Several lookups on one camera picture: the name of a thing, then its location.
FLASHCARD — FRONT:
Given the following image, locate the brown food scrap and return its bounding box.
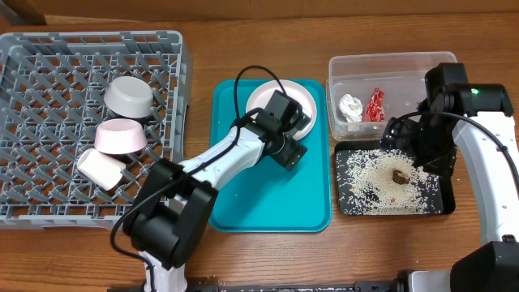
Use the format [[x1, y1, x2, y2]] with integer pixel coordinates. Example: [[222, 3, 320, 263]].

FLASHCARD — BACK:
[[392, 170, 410, 185]]

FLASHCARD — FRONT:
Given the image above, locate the white round plate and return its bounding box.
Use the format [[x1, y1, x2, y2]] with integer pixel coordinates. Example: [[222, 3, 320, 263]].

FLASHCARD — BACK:
[[246, 79, 317, 140]]

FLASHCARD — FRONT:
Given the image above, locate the red snack wrapper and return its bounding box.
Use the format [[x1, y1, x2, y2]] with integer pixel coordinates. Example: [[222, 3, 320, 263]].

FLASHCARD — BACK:
[[362, 88, 385, 122]]

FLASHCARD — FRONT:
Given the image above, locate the pile of white rice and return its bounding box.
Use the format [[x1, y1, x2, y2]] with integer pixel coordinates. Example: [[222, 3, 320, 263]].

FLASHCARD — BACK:
[[336, 148, 443, 216]]

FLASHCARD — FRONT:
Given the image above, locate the white tissue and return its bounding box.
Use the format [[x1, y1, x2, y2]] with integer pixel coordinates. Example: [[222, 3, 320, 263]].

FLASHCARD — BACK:
[[338, 94, 363, 122]]

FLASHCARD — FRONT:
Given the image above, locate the pink bowl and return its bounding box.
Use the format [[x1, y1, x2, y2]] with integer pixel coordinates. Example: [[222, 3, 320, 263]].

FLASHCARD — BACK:
[[94, 118, 148, 155]]

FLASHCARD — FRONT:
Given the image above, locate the grey bowl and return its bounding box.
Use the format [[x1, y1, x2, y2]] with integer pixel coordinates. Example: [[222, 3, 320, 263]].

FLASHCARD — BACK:
[[104, 76, 153, 118]]

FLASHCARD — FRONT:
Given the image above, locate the white paper cup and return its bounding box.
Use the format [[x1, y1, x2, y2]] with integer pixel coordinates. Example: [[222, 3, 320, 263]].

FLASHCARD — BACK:
[[77, 148, 126, 191]]

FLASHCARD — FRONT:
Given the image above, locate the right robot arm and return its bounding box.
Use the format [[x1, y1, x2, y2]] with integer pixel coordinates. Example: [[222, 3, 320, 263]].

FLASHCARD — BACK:
[[380, 62, 518, 291]]

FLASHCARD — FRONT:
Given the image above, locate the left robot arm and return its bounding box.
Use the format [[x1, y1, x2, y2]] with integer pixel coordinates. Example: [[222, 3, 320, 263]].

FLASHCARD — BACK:
[[116, 90, 316, 291]]

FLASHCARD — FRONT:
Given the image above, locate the clear plastic waste bin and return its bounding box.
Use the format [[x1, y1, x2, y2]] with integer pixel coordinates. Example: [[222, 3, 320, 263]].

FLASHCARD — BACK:
[[326, 51, 457, 141]]

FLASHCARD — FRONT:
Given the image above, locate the teal plastic serving tray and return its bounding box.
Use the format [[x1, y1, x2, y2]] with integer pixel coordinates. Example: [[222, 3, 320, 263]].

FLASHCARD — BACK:
[[209, 79, 332, 233]]

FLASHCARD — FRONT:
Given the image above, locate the black plastic tray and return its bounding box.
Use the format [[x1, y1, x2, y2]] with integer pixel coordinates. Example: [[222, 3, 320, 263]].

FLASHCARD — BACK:
[[332, 139, 457, 217]]

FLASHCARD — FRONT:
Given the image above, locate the grey plastic dish rack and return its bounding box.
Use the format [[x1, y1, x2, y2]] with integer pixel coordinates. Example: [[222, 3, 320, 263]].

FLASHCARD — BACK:
[[1, 30, 192, 230]]

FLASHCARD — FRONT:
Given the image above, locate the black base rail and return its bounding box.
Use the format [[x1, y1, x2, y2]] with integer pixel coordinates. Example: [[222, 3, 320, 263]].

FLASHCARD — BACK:
[[107, 275, 410, 292]]

